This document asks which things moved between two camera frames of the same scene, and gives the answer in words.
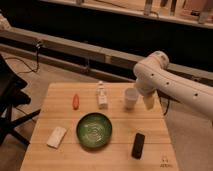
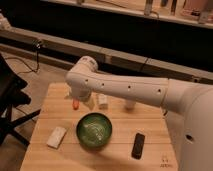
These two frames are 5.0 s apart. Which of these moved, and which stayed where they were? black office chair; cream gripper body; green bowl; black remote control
Moved: cream gripper body
Stayed: black remote control; black office chair; green bowl
